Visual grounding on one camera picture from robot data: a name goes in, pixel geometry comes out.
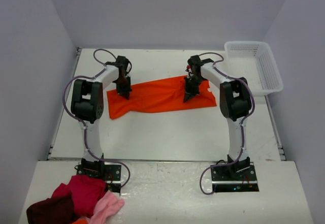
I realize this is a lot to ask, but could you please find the pink t shirt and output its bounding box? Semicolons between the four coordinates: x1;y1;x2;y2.
88;191;125;224

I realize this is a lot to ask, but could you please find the orange t shirt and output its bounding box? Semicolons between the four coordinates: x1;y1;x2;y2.
107;76;217;119

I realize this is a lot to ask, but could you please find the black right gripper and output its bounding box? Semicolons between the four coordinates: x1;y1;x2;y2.
184;76;205;103

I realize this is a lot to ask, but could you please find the white plastic basket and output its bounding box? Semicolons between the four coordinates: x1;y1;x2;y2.
223;41;283;96

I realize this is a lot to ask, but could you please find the dark maroon t shirt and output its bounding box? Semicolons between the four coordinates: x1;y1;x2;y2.
26;197;79;224

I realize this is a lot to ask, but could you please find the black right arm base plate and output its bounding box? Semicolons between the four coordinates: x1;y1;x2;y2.
211;157;259;193

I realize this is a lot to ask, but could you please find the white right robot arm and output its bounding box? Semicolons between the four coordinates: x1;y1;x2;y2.
183;55;255;180

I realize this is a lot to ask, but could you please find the crimson red t shirt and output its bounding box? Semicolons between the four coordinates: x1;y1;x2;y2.
52;175;106;217

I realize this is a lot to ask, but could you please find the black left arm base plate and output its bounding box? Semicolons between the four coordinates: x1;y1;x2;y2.
75;159;121;193

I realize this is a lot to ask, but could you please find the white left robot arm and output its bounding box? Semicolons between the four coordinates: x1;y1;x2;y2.
70;56;132;180

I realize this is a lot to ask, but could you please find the orange red cloth piece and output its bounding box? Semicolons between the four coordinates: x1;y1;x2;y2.
72;217;88;224

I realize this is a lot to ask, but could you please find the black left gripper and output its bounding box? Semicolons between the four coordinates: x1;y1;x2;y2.
114;76;132;100

